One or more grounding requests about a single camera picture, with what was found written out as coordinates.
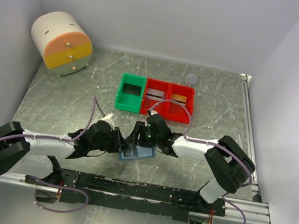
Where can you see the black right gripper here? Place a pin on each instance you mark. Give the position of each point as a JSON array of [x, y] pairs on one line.
[[133, 139]]

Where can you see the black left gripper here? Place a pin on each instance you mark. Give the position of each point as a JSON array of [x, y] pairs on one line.
[[116, 147]]

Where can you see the blue card holder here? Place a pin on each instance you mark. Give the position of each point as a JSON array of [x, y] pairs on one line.
[[136, 153]]

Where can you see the red plastic bin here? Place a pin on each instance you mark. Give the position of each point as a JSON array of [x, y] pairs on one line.
[[153, 84], [177, 112]]

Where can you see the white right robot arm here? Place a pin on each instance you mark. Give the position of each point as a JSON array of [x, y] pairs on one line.
[[231, 167]]

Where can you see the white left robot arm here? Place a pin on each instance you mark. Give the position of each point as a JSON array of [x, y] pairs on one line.
[[36, 155]]

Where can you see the silver credit card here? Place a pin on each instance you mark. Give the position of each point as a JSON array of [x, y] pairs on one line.
[[155, 95]]

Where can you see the black credit card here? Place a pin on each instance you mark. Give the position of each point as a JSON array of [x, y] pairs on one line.
[[132, 89]]

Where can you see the gold credit card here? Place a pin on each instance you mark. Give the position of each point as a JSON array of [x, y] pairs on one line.
[[180, 99]]

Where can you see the green plastic bin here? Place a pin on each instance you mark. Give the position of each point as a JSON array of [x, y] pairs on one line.
[[127, 102]]

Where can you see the small clear plastic cup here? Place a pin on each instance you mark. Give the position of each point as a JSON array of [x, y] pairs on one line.
[[190, 80]]

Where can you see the round pastel drawer cabinet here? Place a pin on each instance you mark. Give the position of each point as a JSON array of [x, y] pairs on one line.
[[63, 45]]

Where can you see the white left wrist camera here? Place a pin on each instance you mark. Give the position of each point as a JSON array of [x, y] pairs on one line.
[[110, 119]]

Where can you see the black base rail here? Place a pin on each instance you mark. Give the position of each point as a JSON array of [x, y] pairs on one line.
[[104, 191]]

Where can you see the aluminium frame rail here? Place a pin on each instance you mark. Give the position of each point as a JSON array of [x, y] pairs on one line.
[[255, 212]]

